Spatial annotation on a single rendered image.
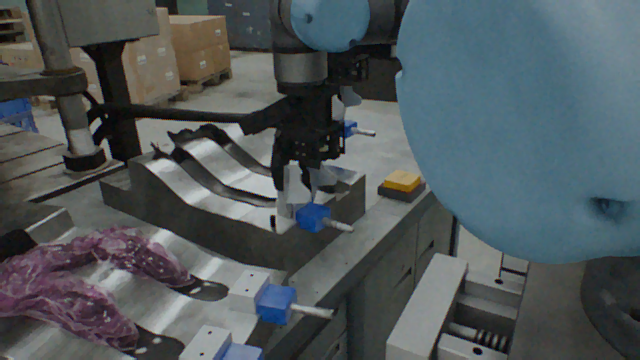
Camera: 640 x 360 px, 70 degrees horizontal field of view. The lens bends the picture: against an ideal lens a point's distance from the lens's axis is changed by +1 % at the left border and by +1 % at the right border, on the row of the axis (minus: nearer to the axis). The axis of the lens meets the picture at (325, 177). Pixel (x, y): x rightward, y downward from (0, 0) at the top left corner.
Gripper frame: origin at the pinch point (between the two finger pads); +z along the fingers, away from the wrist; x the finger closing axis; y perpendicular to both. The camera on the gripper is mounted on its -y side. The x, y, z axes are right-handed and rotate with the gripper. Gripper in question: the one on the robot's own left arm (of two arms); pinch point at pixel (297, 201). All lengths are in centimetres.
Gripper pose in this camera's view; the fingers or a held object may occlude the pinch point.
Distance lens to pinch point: 73.7
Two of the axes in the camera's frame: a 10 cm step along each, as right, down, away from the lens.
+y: 8.3, 2.1, -5.2
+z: 0.3, 9.1, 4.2
